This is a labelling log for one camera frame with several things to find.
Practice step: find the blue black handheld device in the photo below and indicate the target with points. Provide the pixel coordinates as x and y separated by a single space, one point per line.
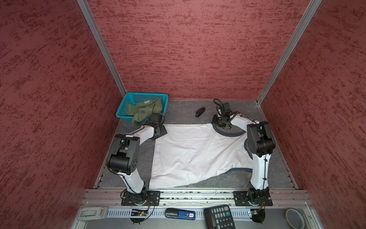
173 213

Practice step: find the green tank top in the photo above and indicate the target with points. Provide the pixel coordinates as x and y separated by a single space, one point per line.
143 110

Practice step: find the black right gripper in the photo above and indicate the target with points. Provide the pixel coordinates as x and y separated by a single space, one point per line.
214 121

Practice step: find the grey metal corner post left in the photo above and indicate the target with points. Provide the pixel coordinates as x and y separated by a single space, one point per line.
87 13

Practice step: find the grey plastic handle block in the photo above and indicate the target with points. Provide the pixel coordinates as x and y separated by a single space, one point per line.
92 213

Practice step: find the left small circuit board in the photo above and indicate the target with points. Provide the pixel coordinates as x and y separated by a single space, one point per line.
139 213

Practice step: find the grey metal corner post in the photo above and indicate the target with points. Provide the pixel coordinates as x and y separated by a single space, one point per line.
297 34
87 13

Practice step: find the white tank top navy trim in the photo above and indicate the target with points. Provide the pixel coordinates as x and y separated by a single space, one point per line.
189 154

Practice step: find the grey metal corner post right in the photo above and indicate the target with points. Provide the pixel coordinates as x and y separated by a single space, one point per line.
297 34

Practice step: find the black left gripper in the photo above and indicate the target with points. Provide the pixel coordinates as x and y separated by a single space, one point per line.
163 131

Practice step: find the small black stapler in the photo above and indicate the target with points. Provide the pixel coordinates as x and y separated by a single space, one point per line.
200 111

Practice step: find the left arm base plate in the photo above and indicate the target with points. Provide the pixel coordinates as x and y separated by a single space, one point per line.
146 198

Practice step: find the teal plastic laundry basket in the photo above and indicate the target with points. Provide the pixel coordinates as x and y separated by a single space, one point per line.
134 98

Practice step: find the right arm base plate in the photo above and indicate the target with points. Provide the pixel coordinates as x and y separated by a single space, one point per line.
252 198

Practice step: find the black calculator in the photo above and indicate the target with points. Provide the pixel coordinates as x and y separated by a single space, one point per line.
219 217

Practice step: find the aluminium rail frame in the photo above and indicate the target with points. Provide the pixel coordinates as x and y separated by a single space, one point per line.
197 199

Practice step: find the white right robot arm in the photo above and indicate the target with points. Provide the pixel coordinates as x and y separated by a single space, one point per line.
259 144

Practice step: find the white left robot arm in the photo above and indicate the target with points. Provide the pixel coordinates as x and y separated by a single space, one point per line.
123 157

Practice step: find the grey tape roll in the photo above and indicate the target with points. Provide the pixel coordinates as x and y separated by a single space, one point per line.
294 219

